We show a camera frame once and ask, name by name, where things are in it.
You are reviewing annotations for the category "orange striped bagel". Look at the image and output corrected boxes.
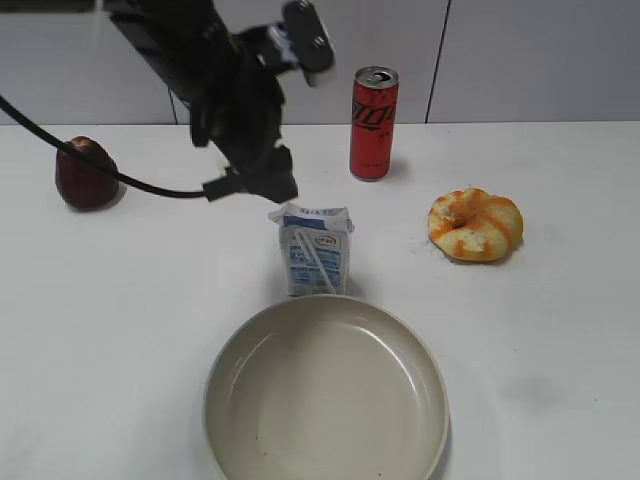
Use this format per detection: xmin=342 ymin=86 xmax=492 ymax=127
xmin=427 ymin=188 xmax=524 ymax=263

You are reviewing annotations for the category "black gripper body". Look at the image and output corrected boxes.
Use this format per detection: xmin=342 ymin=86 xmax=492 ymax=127
xmin=189 ymin=30 xmax=284 ymax=173

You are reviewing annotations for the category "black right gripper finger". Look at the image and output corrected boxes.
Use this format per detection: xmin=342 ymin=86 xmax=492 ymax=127
xmin=247 ymin=146 xmax=298 ymax=204

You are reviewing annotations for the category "white egg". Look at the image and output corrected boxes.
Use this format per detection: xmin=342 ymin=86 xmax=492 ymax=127
xmin=216 ymin=153 xmax=229 ymax=175

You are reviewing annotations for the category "black cable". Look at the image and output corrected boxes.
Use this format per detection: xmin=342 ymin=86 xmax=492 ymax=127
xmin=0 ymin=93 xmax=207 ymax=199

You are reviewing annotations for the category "beige round plate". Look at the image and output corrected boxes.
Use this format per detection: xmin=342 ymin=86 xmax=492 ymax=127
xmin=202 ymin=295 xmax=450 ymax=479

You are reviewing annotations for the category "red soda can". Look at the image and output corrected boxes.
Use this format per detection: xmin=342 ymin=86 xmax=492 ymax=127
xmin=349 ymin=66 xmax=399 ymax=181

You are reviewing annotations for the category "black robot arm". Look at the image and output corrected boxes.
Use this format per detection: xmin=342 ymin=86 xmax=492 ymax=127
xmin=104 ymin=1 xmax=298 ymax=203

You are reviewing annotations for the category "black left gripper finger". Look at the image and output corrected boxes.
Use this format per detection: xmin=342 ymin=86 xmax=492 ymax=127
xmin=203 ymin=172 xmax=245 ymax=202

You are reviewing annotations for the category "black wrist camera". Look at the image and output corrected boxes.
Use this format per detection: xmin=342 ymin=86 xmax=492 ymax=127
xmin=267 ymin=1 xmax=335 ymax=88

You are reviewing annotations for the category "blue white milk carton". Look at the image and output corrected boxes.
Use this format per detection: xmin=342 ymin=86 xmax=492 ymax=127
xmin=269 ymin=203 xmax=354 ymax=297

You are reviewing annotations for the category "dark brown canele cake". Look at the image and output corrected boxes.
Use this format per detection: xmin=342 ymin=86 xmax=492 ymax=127
xmin=55 ymin=136 xmax=119 ymax=211

